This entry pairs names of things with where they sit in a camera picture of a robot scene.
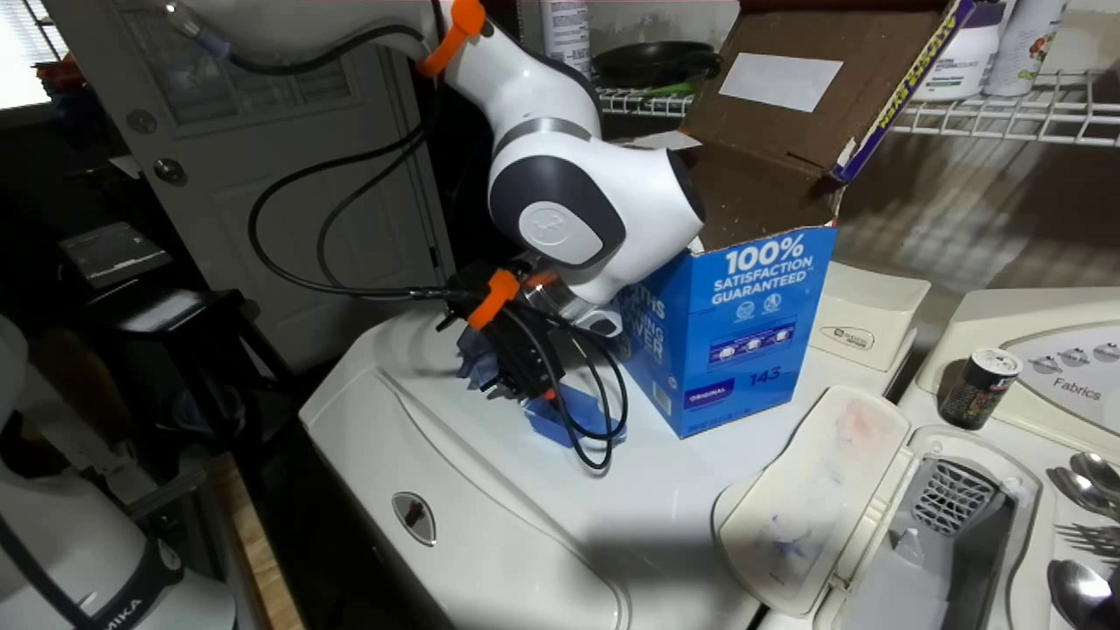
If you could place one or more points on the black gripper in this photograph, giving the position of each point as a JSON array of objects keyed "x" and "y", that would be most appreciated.
[{"x": 518, "y": 323}]

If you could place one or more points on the blue plastic scoop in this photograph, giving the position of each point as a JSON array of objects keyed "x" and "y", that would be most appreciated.
[{"x": 543, "y": 423}]

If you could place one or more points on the blue detergent cardboard box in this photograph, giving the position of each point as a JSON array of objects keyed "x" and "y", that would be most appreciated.
[{"x": 747, "y": 337}]

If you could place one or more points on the wooden platform board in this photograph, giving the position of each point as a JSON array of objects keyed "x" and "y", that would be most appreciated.
[{"x": 249, "y": 549}]

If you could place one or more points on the white plastic lint lid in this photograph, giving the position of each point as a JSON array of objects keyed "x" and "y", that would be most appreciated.
[{"x": 816, "y": 502}]

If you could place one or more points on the black frying pan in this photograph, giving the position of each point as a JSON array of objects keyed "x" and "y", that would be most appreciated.
[{"x": 666, "y": 64}]

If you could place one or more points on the tall white bottle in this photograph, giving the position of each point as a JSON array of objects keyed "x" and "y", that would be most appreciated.
[{"x": 571, "y": 31}]

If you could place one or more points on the grey panel door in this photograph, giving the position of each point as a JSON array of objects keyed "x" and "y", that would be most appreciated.
[{"x": 232, "y": 162}]

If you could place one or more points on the metal door knob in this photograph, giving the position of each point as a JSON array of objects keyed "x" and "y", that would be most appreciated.
[{"x": 171, "y": 174}]

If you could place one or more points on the dark grey box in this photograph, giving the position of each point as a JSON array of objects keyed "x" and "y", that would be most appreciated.
[{"x": 111, "y": 250}]

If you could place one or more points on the grey lint filter screen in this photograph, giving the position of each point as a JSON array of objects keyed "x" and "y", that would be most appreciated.
[{"x": 956, "y": 495}]

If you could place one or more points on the metal deadbolt lock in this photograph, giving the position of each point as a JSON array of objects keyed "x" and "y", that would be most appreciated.
[{"x": 140, "y": 122}]

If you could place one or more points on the dark jar with white lid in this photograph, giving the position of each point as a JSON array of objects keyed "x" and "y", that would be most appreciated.
[{"x": 978, "y": 389}]

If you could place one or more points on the white dryer machine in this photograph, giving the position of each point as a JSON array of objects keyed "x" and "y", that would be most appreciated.
[{"x": 1050, "y": 316}]

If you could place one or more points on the metal spoon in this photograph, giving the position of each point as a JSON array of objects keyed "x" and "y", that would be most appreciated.
[
  {"x": 1081, "y": 493},
  {"x": 1100, "y": 467},
  {"x": 1081, "y": 589}
]

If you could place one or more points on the brown cardboard box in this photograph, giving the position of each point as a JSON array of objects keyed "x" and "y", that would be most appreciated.
[{"x": 1050, "y": 128}]

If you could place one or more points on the bright window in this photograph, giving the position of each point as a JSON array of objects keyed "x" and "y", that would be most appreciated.
[{"x": 22, "y": 55}]

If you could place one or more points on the metal fork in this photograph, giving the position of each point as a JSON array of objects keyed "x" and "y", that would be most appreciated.
[{"x": 1090, "y": 540}]

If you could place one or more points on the white printed bottle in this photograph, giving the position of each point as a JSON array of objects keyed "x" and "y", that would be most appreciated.
[{"x": 1026, "y": 40}]

